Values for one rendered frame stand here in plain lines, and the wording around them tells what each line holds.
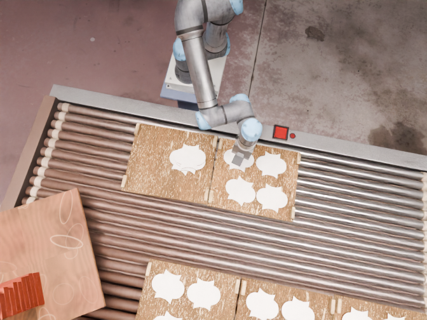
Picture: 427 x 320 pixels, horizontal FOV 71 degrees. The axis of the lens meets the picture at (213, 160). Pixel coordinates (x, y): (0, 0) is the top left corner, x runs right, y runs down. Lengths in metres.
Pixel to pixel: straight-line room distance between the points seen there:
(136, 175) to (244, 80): 1.60
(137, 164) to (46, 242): 0.50
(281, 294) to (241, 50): 2.15
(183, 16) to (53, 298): 1.16
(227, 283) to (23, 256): 0.85
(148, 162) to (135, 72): 1.47
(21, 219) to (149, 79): 1.70
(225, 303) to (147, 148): 0.80
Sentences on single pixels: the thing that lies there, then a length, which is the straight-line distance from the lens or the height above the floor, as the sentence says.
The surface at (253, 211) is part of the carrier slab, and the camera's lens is 1.45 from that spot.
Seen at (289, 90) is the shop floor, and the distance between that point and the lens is 2.82.
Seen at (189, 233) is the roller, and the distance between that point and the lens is 1.43.
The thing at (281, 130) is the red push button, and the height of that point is 0.93.
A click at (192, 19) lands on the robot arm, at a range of 1.09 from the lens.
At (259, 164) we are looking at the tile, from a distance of 1.49.
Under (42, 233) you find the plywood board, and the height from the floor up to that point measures 1.04.
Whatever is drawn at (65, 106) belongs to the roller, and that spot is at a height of 0.92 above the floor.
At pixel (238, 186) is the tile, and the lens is 1.45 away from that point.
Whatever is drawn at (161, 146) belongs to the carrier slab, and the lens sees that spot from 1.50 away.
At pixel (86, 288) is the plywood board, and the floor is 1.04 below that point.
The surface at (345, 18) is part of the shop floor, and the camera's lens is 3.48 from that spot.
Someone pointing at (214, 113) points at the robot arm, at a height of 1.32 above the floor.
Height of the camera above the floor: 2.35
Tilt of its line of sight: 73 degrees down
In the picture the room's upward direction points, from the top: 9 degrees clockwise
